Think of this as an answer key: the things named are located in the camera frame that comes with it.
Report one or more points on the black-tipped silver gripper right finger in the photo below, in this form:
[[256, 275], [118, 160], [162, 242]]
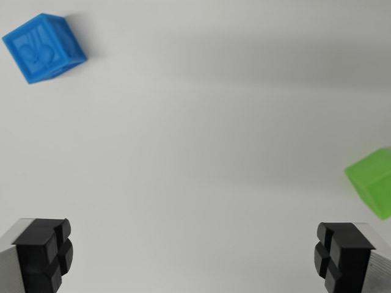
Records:
[[348, 256]]

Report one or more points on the black-tipped silver gripper left finger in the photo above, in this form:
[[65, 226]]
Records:
[[33, 253]]

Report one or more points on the green soft infantino cube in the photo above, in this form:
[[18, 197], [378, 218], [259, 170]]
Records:
[[374, 183]]

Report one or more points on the blue soft infantino cube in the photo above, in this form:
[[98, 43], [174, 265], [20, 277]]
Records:
[[42, 49]]

